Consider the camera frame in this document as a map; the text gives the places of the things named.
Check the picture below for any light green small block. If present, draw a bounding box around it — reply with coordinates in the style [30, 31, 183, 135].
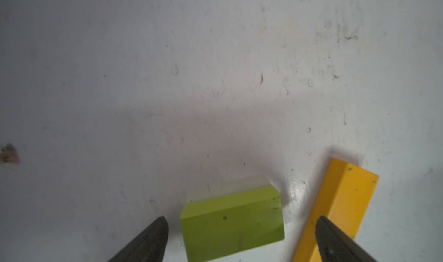
[180, 185, 285, 262]

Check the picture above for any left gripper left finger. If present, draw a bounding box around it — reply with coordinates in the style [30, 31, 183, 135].
[109, 217, 169, 262]

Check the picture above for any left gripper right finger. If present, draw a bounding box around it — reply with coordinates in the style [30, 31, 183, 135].
[315, 216, 376, 262]

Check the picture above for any yellow-orange block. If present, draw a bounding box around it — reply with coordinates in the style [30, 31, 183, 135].
[293, 158, 379, 262]

